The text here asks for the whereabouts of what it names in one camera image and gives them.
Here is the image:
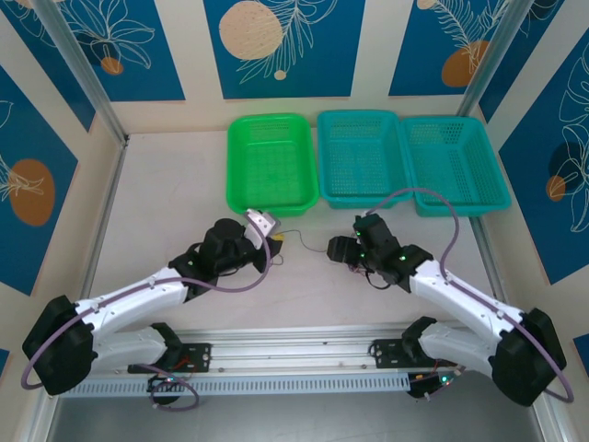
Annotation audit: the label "thin black cable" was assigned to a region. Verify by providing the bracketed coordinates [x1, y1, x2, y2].
[280, 228, 308, 249]

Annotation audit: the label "green plastic basket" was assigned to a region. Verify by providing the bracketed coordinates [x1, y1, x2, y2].
[225, 113, 319, 218]

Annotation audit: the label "teal plastic basket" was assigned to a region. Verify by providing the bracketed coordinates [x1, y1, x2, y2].
[316, 109, 414, 211]
[401, 115, 512, 218]

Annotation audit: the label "small control board green light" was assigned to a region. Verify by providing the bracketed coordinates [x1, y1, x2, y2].
[408, 371, 457, 401]
[145, 373, 185, 393]

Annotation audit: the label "blue poster dark circle leaves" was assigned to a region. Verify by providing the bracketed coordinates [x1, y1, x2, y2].
[499, 29, 589, 286]

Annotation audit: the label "grey metal panel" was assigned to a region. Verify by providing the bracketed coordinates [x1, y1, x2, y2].
[45, 394, 553, 442]

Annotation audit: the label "blue poster beige circle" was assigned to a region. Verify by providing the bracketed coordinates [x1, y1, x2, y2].
[203, 0, 367, 100]

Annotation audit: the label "blue poster flower orange dot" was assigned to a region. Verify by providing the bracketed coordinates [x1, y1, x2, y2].
[45, 0, 187, 103]

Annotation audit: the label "blue poster fern orange circle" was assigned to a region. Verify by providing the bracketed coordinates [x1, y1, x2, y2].
[388, 0, 512, 98]

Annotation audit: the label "blue poster large orange oval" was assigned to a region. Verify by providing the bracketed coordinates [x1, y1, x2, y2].
[0, 64, 79, 297]

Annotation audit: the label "blue poster white leaf lines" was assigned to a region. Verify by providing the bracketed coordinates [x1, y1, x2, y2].
[0, 0, 97, 134]
[478, 0, 570, 124]

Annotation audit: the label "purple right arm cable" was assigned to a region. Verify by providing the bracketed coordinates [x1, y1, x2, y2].
[365, 187, 575, 405]

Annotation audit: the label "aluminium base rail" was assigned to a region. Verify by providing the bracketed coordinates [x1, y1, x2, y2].
[123, 325, 461, 375]

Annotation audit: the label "grey slotted cable duct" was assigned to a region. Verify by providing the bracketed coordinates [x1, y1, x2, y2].
[59, 372, 411, 400]

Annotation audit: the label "aluminium frame post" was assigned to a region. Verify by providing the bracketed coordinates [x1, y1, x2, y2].
[456, 0, 530, 119]
[32, 0, 130, 145]

